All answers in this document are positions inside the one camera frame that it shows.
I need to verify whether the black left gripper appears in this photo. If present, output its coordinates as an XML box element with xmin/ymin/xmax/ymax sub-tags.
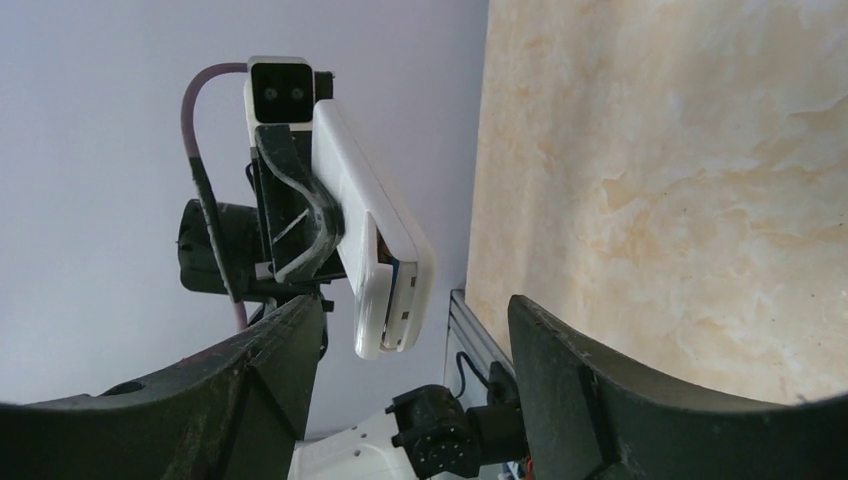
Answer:
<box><xmin>248</xmin><ymin>124</ymin><xmax>346</xmax><ymax>295</ymax></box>

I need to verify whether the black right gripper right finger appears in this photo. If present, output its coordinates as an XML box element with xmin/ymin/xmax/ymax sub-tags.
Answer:
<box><xmin>508</xmin><ymin>295</ymin><xmax>847</xmax><ymax>479</ymax></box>

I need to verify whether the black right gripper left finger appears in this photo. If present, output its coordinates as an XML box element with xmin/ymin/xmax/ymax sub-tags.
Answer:
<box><xmin>1</xmin><ymin>295</ymin><xmax>325</xmax><ymax>479</ymax></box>

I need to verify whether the grey remote control with buttons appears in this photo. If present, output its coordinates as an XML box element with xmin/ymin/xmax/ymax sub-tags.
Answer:
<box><xmin>312</xmin><ymin>99</ymin><xmax>436</xmax><ymax>360</ymax></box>

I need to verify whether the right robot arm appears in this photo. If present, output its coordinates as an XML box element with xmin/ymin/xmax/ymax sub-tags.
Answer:
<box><xmin>1</xmin><ymin>295</ymin><xmax>847</xmax><ymax>479</ymax></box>

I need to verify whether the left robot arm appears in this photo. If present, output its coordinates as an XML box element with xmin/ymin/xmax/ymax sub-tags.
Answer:
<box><xmin>177</xmin><ymin>124</ymin><xmax>346</xmax><ymax>303</ymax></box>

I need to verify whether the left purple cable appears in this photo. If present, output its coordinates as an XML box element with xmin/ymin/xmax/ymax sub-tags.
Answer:
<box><xmin>180</xmin><ymin>62</ymin><xmax>252</xmax><ymax>333</ymax></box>

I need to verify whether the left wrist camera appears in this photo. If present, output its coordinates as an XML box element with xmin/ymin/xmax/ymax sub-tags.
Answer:
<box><xmin>244</xmin><ymin>55</ymin><xmax>335</xmax><ymax>148</ymax></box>

